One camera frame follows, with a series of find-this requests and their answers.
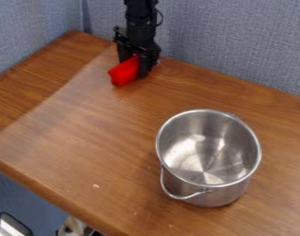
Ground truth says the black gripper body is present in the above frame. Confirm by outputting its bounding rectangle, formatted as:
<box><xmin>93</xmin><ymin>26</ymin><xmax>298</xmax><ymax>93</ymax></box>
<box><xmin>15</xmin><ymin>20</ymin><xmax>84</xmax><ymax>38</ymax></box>
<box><xmin>114</xmin><ymin>15</ymin><xmax>160</xmax><ymax>54</ymax></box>

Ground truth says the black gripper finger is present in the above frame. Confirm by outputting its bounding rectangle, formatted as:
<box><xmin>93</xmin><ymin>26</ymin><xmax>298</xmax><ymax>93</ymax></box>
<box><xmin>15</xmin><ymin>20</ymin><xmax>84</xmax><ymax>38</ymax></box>
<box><xmin>116</xmin><ymin>41</ymin><xmax>134</xmax><ymax>62</ymax></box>
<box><xmin>138</xmin><ymin>52</ymin><xmax>159</xmax><ymax>77</ymax></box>

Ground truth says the red rectangular block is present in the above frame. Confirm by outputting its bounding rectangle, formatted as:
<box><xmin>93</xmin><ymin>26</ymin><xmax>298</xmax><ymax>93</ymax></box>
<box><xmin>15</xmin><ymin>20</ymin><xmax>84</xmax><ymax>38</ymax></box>
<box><xmin>107</xmin><ymin>55</ymin><xmax>138</xmax><ymax>87</ymax></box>

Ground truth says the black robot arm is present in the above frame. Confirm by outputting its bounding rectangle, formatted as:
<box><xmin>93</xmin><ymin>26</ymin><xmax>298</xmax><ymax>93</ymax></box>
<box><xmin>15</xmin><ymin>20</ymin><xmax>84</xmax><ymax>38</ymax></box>
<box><xmin>114</xmin><ymin>0</ymin><xmax>163</xmax><ymax>77</ymax></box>

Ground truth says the stainless steel pot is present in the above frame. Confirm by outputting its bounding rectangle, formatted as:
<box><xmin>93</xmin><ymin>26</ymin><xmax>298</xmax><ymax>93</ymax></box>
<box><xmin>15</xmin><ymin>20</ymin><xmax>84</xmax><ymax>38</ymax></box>
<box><xmin>155</xmin><ymin>109</ymin><xmax>261</xmax><ymax>207</ymax></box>

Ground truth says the white object under table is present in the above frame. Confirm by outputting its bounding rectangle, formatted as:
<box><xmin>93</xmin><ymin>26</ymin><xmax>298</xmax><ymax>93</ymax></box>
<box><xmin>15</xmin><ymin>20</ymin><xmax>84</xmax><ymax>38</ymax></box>
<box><xmin>53</xmin><ymin>216</ymin><xmax>102</xmax><ymax>236</ymax></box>

